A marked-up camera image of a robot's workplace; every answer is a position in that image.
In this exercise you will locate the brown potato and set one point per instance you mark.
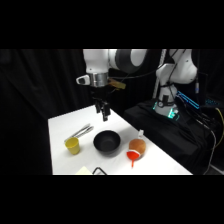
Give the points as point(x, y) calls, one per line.
point(137, 145)

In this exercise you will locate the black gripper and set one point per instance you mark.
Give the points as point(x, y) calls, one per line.
point(100, 95)

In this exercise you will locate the small white tag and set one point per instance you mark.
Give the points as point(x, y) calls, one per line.
point(141, 133)

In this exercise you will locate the yellow plastic cup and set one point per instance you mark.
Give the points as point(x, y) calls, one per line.
point(73, 146)

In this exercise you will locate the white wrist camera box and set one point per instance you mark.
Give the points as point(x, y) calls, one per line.
point(83, 80)

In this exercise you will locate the pale yellow paper note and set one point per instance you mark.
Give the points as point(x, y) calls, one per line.
point(83, 171)

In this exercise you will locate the tan wrist bracket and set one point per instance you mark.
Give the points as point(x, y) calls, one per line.
point(117, 83)

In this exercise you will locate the black curtain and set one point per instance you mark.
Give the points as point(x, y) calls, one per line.
point(36, 90)

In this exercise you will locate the black bowl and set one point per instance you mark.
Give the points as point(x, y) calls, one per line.
point(106, 142)

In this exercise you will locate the black cloth covered stand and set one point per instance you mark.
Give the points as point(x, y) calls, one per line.
point(166, 133)

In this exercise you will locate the red plastic scoop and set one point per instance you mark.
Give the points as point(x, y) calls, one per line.
point(132, 155)

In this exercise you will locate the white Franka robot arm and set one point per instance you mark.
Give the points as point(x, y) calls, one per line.
point(97, 63)

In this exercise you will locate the silver metal tongs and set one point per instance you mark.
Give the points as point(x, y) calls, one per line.
point(81, 131)

